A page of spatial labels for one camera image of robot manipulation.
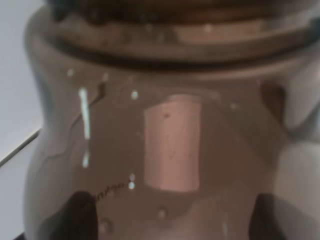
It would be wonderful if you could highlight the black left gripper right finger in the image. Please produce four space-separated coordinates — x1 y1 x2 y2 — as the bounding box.
248 193 320 240

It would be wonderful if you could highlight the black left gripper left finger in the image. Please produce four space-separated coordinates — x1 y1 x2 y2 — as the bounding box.
42 191 98 240

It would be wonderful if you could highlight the smoky transparent water bottle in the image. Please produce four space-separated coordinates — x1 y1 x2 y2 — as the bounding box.
24 0 320 240

